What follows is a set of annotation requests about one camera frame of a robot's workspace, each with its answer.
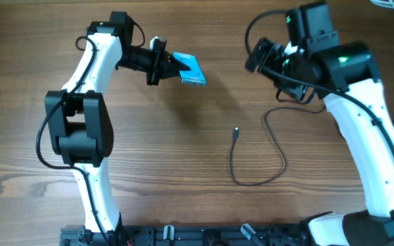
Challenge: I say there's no blue screen smartphone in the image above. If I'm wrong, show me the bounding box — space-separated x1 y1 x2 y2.
172 52 207 86

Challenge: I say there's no black charger cable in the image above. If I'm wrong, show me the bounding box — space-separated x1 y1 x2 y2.
228 87 326 187

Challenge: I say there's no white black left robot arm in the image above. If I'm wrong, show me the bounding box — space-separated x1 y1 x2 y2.
36 12 206 245

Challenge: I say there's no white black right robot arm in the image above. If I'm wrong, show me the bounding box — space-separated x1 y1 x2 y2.
246 1 394 245

